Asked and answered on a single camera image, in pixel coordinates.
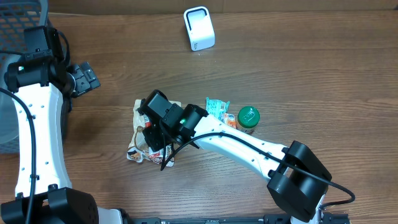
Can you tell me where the beige dried food bag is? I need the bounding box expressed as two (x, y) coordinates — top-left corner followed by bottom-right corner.
(126, 99), (182, 168)

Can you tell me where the teal snack packet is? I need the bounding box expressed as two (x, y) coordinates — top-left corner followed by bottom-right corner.
(206, 97), (237, 129)

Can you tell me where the green lid jar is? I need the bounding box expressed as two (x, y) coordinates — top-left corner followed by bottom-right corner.
(237, 106), (261, 134)

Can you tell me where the red stick snack packet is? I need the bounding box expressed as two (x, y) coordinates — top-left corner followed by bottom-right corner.
(143, 115), (167, 159)

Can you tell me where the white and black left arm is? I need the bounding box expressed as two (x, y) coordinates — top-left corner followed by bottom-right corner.
(1, 26), (130, 224)

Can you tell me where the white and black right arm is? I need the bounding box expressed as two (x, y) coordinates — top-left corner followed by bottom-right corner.
(137, 90), (331, 223)

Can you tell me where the white barcode scanner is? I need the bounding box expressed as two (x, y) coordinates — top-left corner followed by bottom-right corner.
(183, 6), (215, 52)

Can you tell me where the grey plastic mesh basket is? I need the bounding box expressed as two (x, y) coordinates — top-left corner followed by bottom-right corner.
(1, 0), (49, 154)

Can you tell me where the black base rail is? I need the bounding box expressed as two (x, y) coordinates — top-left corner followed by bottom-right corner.
(128, 213), (351, 224)

